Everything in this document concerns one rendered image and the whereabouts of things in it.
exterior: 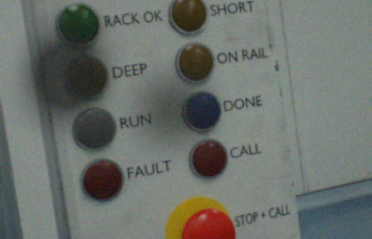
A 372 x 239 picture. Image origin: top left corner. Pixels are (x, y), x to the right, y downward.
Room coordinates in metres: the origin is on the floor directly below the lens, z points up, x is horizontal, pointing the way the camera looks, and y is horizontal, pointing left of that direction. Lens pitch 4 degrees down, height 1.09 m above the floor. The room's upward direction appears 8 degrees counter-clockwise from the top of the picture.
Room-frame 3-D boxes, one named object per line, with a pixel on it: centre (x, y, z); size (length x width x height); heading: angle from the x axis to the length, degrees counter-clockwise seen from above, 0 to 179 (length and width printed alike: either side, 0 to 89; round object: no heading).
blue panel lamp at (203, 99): (0.50, 0.02, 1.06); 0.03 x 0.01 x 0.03; 113
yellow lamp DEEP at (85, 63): (0.47, 0.10, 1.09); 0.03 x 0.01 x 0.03; 113
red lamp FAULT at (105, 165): (0.47, 0.10, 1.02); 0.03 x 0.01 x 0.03; 113
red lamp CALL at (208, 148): (0.50, 0.02, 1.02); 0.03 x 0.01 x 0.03; 113
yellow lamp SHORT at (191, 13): (0.50, 0.02, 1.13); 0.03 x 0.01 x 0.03; 113
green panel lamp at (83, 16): (0.47, 0.10, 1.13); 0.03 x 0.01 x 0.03; 113
